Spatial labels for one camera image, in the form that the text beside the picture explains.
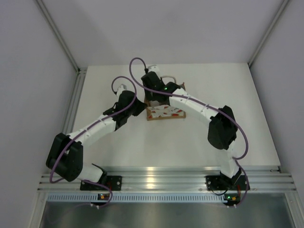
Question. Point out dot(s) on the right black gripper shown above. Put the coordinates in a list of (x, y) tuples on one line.
[(150, 98)]

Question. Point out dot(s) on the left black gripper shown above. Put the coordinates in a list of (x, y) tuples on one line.
[(140, 107)]

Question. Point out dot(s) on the burlap watermelon canvas bag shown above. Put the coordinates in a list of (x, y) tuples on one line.
[(162, 110)]

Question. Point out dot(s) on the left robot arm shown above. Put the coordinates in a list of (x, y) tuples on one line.
[(66, 156)]

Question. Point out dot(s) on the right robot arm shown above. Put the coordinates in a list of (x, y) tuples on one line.
[(222, 132)]

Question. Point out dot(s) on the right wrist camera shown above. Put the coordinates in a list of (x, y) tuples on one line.
[(153, 68)]

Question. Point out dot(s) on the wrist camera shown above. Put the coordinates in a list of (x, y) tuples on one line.
[(121, 88), (153, 68)]

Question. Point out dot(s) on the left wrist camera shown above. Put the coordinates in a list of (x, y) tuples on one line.
[(121, 88)]

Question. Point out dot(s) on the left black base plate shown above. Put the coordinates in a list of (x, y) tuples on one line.
[(114, 183)]

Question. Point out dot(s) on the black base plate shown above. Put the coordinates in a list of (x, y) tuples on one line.
[(114, 183), (216, 183)]

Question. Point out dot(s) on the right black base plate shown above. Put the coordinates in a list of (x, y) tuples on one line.
[(216, 183)]

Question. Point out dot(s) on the white slotted cable duct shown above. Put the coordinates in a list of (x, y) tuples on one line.
[(139, 197)]

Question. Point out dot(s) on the left aluminium frame post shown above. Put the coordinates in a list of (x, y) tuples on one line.
[(58, 36)]

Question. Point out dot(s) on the aluminium frame post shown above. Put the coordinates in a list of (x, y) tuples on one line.
[(268, 31), (58, 36)]

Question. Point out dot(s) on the aluminium mounting rail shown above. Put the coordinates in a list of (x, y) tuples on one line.
[(265, 179)]

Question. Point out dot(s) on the right aluminium frame post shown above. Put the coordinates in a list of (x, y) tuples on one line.
[(268, 31)]

